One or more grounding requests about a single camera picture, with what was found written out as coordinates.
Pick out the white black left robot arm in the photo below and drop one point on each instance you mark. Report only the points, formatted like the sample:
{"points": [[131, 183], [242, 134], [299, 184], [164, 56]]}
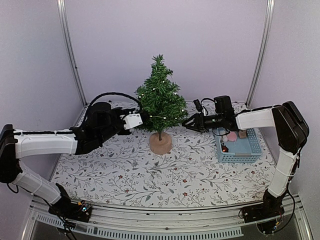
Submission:
{"points": [[100, 123]]}

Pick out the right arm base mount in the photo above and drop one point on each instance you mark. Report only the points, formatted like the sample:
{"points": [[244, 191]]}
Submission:
{"points": [[267, 222]]}

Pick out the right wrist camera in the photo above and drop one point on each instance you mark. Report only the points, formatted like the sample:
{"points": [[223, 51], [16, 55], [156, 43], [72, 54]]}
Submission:
{"points": [[200, 108]]}

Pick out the white cotton berry sprig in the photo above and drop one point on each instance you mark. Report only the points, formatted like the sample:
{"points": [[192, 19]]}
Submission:
{"points": [[224, 139]]}

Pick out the dark red bauble ornament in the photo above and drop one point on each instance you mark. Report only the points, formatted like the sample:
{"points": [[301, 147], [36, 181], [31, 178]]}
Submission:
{"points": [[224, 149]]}

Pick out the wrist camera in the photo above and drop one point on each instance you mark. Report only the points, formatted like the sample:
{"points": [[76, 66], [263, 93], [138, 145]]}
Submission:
{"points": [[200, 108], [132, 120]]}

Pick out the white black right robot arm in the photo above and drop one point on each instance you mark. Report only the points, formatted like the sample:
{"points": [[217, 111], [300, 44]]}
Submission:
{"points": [[292, 133]]}

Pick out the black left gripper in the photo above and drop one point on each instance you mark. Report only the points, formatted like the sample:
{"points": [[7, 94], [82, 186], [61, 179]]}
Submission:
{"points": [[118, 110]]}

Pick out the floral patterned table mat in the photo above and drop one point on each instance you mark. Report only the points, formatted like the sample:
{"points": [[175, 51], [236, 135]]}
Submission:
{"points": [[125, 172]]}

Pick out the pink pompom ornament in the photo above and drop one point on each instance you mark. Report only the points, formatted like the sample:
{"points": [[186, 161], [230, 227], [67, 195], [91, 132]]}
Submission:
{"points": [[232, 136]]}

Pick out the small green christmas tree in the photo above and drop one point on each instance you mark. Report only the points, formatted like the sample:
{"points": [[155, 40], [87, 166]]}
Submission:
{"points": [[165, 108]]}

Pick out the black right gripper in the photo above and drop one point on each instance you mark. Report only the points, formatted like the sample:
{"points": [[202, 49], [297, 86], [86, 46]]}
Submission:
{"points": [[199, 119]]}

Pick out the left aluminium frame post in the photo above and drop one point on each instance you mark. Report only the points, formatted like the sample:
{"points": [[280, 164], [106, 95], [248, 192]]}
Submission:
{"points": [[61, 6]]}

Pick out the aluminium frame post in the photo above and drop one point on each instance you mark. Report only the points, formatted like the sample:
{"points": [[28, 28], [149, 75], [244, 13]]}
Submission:
{"points": [[270, 4], [61, 6]]}

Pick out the aluminium front rail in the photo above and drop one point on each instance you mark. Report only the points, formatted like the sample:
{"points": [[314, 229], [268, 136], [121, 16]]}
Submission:
{"points": [[115, 222]]}

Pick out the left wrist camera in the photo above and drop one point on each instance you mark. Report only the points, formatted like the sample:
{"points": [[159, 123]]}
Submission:
{"points": [[132, 120]]}

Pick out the right aluminium frame post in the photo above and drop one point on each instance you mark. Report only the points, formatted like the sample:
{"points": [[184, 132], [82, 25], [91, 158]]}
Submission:
{"points": [[270, 4]]}

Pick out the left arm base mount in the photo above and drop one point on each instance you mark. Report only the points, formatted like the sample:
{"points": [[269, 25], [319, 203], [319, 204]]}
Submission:
{"points": [[80, 211]]}

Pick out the light blue plastic basket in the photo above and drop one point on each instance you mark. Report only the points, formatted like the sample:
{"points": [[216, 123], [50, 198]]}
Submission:
{"points": [[243, 150]]}

